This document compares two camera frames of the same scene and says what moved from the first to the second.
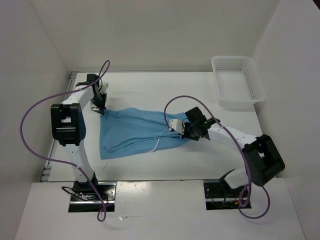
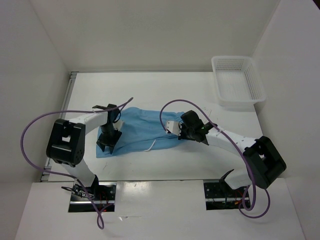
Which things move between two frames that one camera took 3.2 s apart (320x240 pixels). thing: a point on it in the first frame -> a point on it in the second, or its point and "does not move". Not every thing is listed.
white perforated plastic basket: x=238 y=83 does not move
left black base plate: x=84 y=198 does not move
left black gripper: x=100 y=108 -> x=101 y=142
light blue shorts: x=128 y=131 does not move
